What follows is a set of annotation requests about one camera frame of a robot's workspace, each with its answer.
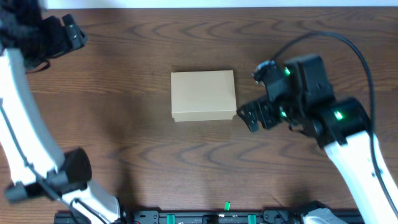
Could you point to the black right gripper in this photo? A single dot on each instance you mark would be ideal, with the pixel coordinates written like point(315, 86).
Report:
point(252, 119)

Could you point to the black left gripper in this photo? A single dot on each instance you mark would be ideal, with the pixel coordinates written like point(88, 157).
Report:
point(58, 34)

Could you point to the cardboard box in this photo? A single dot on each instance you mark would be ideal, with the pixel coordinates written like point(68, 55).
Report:
point(203, 96)

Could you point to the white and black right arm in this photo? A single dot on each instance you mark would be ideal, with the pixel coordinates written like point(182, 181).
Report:
point(364, 171)

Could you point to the small green clip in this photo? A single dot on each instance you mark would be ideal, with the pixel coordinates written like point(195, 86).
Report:
point(227, 206)

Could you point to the black aluminium mounting rail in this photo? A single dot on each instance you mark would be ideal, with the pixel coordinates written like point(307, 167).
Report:
point(266, 216)

